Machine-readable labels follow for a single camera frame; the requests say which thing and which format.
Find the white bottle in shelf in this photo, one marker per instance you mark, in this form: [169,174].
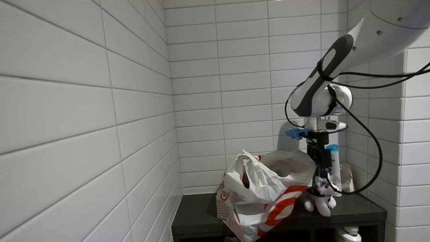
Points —
[348,234]

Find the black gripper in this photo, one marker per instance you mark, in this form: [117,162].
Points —
[317,150]

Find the white orange plastic bag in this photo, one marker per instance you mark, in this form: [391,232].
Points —
[263,193]

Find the small white pouch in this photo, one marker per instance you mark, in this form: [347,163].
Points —
[348,179]

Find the white grey dog plush toy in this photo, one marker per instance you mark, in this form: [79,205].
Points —
[320,203]

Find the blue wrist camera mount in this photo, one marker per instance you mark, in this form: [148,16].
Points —
[296,133]

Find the white shampoo bottle blue cap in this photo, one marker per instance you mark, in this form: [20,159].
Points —
[336,168]

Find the dark shelf unit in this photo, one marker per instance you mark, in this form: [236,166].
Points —
[201,219]

